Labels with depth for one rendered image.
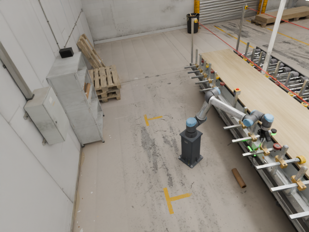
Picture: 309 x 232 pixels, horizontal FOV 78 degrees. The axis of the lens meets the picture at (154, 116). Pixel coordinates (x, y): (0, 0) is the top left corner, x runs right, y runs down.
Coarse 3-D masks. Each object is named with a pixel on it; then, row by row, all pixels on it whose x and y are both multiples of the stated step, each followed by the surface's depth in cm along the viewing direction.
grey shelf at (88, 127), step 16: (64, 64) 314; (80, 64) 369; (48, 80) 285; (64, 80) 290; (80, 80) 330; (64, 96) 306; (80, 96) 312; (96, 96) 418; (80, 112) 331; (96, 112) 378; (80, 128) 352; (96, 128) 359
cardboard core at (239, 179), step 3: (234, 168) 299; (234, 171) 296; (237, 171) 295; (234, 174) 295; (237, 174) 290; (237, 177) 288; (240, 177) 287; (237, 180) 287; (240, 180) 283; (240, 183) 280; (243, 183) 279; (240, 186) 280; (243, 186) 282
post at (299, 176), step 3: (300, 168) 174; (303, 168) 170; (306, 168) 170; (300, 171) 174; (303, 171) 171; (297, 174) 179; (300, 174) 175; (303, 174) 175; (297, 177) 180; (300, 177) 178; (297, 180) 181; (291, 183) 189; (288, 189) 195; (291, 189) 191; (288, 192) 196; (291, 192) 196
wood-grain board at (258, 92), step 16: (208, 64) 399; (224, 64) 391; (240, 64) 384; (224, 80) 345; (240, 80) 340; (256, 80) 334; (240, 96) 304; (256, 96) 299; (272, 96) 295; (288, 96) 291; (272, 112) 267; (288, 112) 264; (304, 112) 261; (288, 128) 242; (304, 128) 239; (288, 144) 223; (304, 144) 221
